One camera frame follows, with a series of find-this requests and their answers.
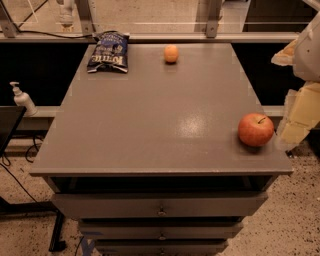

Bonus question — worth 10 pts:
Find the white bottle in background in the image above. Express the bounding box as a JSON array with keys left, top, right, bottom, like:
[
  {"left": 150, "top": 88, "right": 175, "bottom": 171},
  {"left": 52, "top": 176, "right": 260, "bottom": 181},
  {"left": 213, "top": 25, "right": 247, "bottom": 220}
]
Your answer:
[{"left": 56, "top": 0, "right": 75, "bottom": 32}]

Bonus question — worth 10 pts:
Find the orange fruit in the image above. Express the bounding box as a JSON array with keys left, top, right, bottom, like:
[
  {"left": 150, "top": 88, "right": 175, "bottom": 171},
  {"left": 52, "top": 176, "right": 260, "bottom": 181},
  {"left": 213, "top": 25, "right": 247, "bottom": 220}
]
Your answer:
[{"left": 164, "top": 45, "right": 179, "bottom": 63}]

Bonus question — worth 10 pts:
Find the black floor cable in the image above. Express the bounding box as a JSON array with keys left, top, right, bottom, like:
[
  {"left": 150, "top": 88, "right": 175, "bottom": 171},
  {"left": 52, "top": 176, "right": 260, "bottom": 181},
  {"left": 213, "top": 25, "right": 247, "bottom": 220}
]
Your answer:
[{"left": 0, "top": 134, "right": 44, "bottom": 204}]

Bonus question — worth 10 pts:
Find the black side table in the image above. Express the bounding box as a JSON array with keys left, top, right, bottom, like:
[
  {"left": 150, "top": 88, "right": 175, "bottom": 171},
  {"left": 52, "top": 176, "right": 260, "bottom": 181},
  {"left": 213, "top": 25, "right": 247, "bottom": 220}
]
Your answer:
[{"left": 0, "top": 105, "right": 67, "bottom": 253}]

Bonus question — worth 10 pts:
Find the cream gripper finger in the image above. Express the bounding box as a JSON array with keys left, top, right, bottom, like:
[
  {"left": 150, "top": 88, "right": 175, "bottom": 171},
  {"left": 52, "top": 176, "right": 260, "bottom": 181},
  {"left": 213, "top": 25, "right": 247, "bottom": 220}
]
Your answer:
[
  {"left": 271, "top": 40, "right": 297, "bottom": 66},
  {"left": 277, "top": 82, "right": 320, "bottom": 149}
]

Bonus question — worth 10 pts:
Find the black cable on rail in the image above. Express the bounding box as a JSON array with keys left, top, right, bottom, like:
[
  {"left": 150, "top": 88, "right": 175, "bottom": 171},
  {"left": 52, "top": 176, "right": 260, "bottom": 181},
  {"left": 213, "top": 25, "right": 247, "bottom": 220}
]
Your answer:
[{"left": 0, "top": 0, "right": 118, "bottom": 39}]

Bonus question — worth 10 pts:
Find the metal rail frame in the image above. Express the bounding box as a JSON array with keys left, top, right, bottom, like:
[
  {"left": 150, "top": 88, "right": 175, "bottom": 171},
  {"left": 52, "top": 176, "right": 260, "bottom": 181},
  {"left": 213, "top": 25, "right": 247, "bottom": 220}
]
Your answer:
[{"left": 0, "top": 0, "right": 320, "bottom": 44}]

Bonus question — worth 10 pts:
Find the grey drawer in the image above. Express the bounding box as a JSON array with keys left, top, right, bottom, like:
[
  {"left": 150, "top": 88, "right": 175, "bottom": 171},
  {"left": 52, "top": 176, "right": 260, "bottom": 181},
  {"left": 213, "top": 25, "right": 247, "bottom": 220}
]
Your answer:
[
  {"left": 79, "top": 221, "right": 243, "bottom": 240},
  {"left": 95, "top": 240, "right": 228, "bottom": 256},
  {"left": 52, "top": 192, "right": 267, "bottom": 219}
]

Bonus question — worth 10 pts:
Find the blue chip bag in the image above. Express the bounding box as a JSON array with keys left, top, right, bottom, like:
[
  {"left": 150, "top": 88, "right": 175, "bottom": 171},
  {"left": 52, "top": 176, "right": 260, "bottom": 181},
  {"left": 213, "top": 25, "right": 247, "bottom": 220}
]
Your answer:
[{"left": 87, "top": 31, "right": 129, "bottom": 73}]

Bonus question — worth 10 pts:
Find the top grey drawer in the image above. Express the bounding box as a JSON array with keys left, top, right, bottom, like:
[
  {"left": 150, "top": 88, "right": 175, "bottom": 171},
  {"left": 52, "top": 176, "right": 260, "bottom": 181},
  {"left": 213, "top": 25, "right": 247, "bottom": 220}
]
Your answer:
[{"left": 52, "top": 192, "right": 267, "bottom": 219}]

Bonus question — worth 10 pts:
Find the white pump bottle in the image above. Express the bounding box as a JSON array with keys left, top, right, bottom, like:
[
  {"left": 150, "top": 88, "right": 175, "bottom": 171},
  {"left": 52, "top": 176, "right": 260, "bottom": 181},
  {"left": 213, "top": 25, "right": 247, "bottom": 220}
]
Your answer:
[{"left": 10, "top": 81, "right": 37, "bottom": 116}]

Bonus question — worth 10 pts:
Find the middle grey drawer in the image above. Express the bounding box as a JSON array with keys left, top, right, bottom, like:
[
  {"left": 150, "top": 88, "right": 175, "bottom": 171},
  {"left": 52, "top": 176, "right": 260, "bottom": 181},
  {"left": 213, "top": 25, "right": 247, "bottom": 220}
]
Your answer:
[{"left": 79, "top": 221, "right": 243, "bottom": 240}]

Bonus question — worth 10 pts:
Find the grey drawer cabinet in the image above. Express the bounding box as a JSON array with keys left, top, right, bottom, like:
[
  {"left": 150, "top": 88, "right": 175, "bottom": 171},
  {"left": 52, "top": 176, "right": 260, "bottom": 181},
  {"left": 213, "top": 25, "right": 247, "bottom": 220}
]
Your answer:
[{"left": 29, "top": 42, "right": 294, "bottom": 256}]

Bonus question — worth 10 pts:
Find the red apple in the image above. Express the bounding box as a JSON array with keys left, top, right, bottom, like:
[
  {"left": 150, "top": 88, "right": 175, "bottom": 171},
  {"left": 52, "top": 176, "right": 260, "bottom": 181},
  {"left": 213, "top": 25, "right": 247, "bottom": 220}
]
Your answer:
[{"left": 238, "top": 113, "right": 274, "bottom": 147}]

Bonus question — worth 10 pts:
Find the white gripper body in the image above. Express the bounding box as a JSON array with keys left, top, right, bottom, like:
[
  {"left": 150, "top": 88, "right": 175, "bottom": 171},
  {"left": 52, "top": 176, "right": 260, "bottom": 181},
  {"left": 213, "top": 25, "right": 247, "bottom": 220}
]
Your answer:
[{"left": 293, "top": 12, "right": 320, "bottom": 82}]

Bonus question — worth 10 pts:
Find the bottom grey drawer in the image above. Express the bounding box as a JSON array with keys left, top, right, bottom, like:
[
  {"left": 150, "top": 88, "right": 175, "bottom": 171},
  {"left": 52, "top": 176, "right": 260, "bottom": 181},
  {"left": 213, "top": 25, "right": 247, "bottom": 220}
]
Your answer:
[{"left": 95, "top": 240, "right": 228, "bottom": 256}]

